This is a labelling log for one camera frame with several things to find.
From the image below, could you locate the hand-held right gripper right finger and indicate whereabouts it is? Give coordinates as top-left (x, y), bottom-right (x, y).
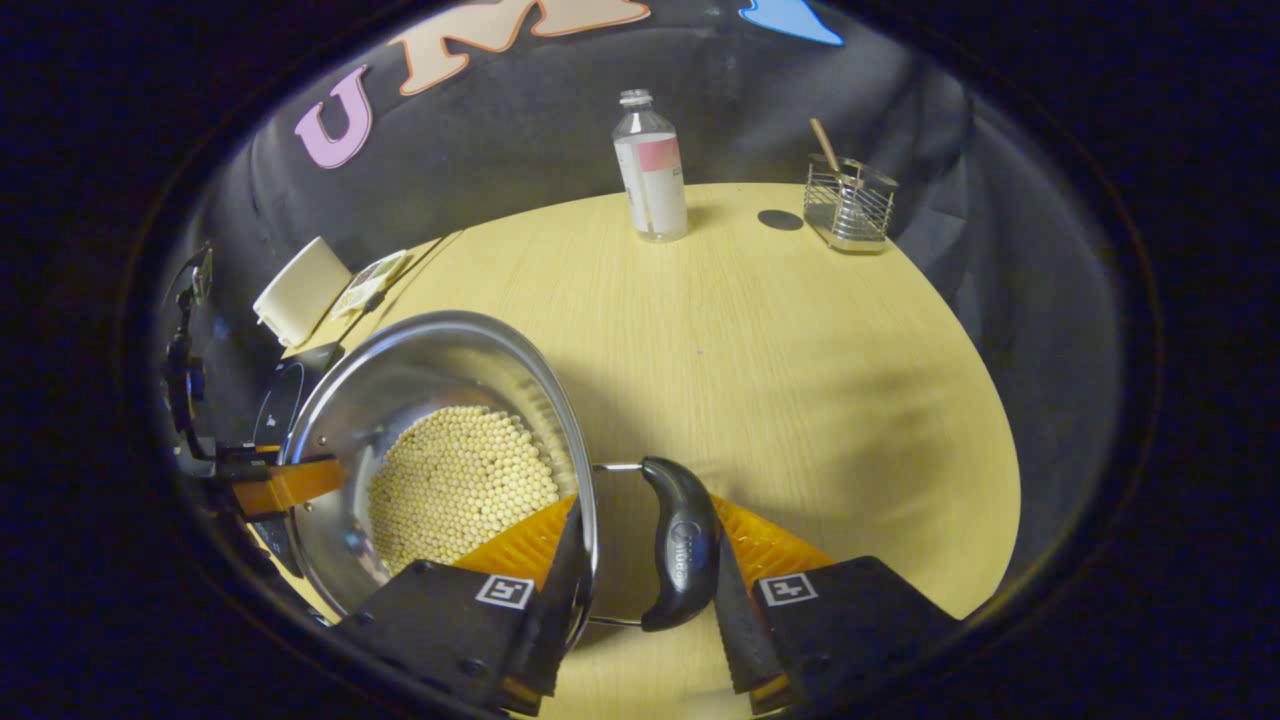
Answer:
top-left (708, 495), bottom-right (961, 716)

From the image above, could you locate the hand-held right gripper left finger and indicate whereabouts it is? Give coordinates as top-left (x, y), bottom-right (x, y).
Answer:
top-left (335, 495), bottom-right (599, 716)

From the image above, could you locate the black induction cooktop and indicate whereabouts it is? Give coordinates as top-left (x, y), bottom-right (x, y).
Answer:
top-left (250, 343), bottom-right (346, 626)

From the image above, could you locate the stainless steel pot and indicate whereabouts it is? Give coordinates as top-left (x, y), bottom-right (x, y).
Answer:
top-left (280, 310), bottom-right (723, 656)

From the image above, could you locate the white toaster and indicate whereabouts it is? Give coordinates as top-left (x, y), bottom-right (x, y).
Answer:
top-left (252, 236), bottom-right (353, 348)

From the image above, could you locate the pile of yellow soybeans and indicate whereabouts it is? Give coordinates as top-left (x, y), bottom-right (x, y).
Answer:
top-left (366, 405), bottom-right (561, 576)

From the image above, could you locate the white divided dish of grains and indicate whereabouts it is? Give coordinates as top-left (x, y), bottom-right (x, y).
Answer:
top-left (330, 250), bottom-right (409, 319)

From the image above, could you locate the clear plastic bottle red label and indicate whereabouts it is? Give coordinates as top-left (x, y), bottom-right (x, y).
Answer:
top-left (612, 89), bottom-right (690, 244)

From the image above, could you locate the wooden stick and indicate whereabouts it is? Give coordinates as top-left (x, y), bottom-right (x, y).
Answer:
top-left (809, 118), bottom-right (844, 176)

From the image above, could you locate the clear wire utensil holder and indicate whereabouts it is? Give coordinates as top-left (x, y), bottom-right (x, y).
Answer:
top-left (804, 155), bottom-right (899, 254)

